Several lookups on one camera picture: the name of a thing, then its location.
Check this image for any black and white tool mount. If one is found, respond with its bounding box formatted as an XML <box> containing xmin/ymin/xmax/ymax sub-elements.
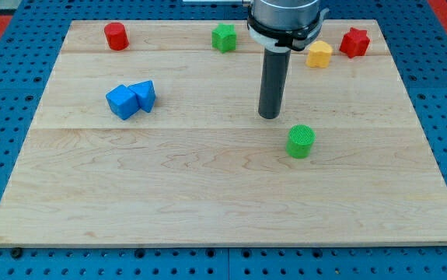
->
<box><xmin>247</xmin><ymin>8</ymin><xmax>329</xmax><ymax>52</ymax></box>

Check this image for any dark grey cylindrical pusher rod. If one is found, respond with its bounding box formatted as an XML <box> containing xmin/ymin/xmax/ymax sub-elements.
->
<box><xmin>258</xmin><ymin>49</ymin><xmax>291</xmax><ymax>119</ymax></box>

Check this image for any yellow heart block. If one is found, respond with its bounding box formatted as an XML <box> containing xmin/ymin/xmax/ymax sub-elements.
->
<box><xmin>306</xmin><ymin>40</ymin><xmax>333</xmax><ymax>68</ymax></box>

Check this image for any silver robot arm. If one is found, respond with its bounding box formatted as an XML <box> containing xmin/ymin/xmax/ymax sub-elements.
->
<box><xmin>183</xmin><ymin>0</ymin><xmax>329</xmax><ymax>119</ymax></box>

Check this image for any green star block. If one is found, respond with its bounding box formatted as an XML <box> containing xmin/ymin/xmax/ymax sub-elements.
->
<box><xmin>211</xmin><ymin>23</ymin><xmax>237</xmax><ymax>53</ymax></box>

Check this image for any red star block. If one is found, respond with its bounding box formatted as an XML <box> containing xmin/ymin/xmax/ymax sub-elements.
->
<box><xmin>339</xmin><ymin>27</ymin><xmax>371</xmax><ymax>58</ymax></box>

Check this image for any green cylinder block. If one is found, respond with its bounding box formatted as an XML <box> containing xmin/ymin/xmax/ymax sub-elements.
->
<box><xmin>285</xmin><ymin>124</ymin><xmax>316</xmax><ymax>159</ymax></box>

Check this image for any blue triangular prism block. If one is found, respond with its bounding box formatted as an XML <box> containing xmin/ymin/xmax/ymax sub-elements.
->
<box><xmin>128</xmin><ymin>80</ymin><xmax>156</xmax><ymax>113</ymax></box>

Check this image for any light wooden board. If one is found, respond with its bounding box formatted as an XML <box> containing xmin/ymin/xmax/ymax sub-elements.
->
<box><xmin>0</xmin><ymin>19</ymin><xmax>447</xmax><ymax>248</ymax></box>

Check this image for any blue cube block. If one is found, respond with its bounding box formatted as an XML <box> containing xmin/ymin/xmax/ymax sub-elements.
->
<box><xmin>106</xmin><ymin>85</ymin><xmax>140</xmax><ymax>120</ymax></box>

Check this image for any red cylinder block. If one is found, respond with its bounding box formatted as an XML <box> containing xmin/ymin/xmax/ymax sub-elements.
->
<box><xmin>103</xmin><ymin>22</ymin><xmax>129</xmax><ymax>51</ymax></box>

